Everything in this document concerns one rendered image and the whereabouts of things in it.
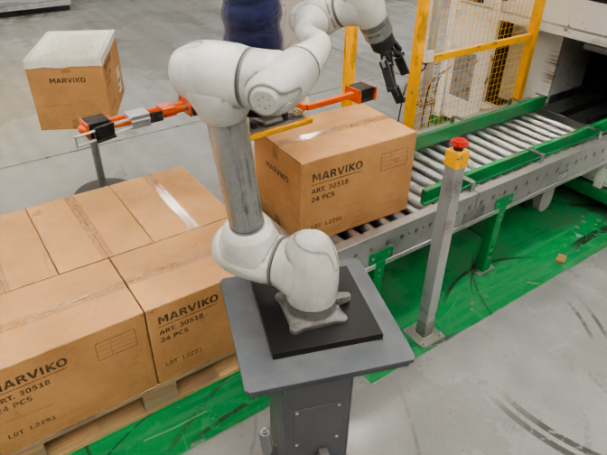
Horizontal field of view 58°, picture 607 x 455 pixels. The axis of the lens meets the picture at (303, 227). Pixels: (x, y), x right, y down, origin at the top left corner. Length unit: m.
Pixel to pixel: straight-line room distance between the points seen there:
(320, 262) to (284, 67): 0.58
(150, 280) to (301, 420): 0.82
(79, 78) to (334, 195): 1.67
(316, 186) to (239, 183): 0.86
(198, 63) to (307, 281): 0.66
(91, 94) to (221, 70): 2.21
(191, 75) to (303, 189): 1.07
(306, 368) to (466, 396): 1.16
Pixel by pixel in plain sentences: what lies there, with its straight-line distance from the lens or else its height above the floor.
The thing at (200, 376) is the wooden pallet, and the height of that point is 0.02.
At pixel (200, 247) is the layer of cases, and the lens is 2.40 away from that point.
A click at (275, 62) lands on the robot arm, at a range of 1.20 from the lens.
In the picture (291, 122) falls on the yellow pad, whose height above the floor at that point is 1.11.
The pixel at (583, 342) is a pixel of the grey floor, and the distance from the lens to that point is 3.06.
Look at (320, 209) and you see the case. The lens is 2.32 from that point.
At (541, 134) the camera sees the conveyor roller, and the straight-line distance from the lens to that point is 3.79.
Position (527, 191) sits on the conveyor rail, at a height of 0.46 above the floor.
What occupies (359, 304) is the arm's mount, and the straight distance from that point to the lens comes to 1.76.
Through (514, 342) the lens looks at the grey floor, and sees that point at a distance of 2.91.
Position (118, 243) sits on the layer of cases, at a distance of 2.51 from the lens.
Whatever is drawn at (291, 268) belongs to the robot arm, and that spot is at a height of 0.98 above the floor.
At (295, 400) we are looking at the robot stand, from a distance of 1.83.
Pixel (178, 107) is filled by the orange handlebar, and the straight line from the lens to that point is 1.97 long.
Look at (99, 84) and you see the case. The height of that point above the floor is 0.88.
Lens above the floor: 1.94
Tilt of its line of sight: 34 degrees down
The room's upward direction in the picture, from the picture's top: 1 degrees clockwise
